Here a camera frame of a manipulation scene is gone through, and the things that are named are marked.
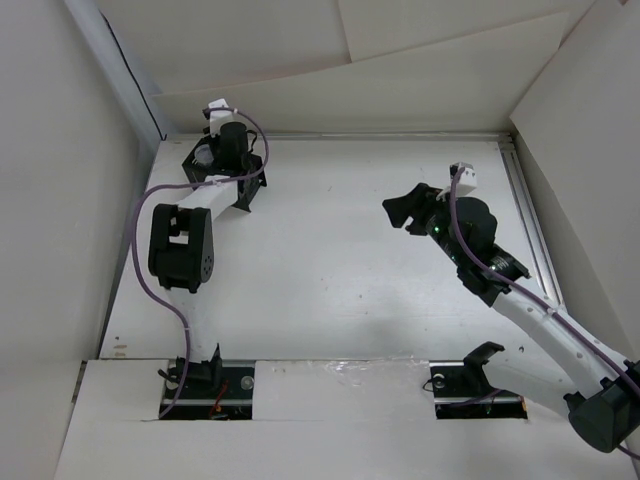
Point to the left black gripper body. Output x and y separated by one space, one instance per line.
217 152

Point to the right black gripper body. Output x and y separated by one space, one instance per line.
438 221

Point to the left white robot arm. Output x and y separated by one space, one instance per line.
182 258

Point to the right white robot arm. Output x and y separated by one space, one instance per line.
593 387

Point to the black two-compartment organizer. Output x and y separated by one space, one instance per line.
247 189

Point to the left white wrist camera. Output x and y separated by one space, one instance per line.
218 113

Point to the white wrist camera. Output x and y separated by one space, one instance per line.
218 113
463 178

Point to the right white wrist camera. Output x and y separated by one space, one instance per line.
463 178

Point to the aluminium rail right edge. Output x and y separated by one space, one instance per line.
541 263

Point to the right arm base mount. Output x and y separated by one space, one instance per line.
461 390

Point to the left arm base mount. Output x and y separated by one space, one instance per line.
229 397

